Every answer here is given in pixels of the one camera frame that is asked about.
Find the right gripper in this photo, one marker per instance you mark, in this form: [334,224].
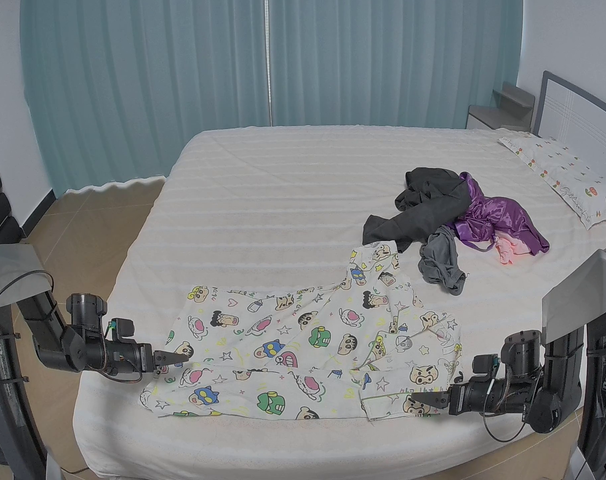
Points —
[475,398]

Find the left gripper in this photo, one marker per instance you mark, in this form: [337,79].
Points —
[128,358]

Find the white printed pyjama top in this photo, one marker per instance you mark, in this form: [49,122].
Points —
[293,348]

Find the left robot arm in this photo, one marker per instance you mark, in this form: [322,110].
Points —
[43,333]

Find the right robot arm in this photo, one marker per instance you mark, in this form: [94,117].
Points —
[558,383]

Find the bed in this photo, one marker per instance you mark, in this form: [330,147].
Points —
[283,193]

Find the grey garment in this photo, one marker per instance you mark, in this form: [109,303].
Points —
[440,263]

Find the pink garment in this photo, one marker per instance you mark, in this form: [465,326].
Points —
[510,250]

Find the purple satin garment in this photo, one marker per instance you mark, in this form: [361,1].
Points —
[503,215]

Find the black garment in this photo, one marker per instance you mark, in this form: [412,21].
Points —
[423,203]

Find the white printed pillow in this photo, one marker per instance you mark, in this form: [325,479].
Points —
[563,178]

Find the grey bedside table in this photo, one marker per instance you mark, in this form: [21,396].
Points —
[498,115]

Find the blue-green curtain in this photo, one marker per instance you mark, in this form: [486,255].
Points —
[133,68]
[383,43]

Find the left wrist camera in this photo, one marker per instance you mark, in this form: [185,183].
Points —
[123,330]

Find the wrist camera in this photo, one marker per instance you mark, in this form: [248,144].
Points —
[123,330]
[485,365]

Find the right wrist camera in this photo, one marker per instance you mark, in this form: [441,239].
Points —
[485,365]

